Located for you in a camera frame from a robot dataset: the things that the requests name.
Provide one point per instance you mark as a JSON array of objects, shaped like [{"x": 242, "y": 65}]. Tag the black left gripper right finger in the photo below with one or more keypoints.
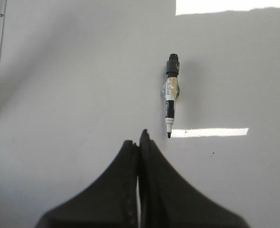
[{"x": 169, "y": 201}]

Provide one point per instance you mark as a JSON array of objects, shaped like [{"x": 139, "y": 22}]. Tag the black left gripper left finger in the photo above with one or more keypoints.
[{"x": 109, "y": 202}]

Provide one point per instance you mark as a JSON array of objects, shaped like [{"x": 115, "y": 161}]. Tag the white whiteboard with aluminium frame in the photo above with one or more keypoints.
[{"x": 78, "y": 77}]

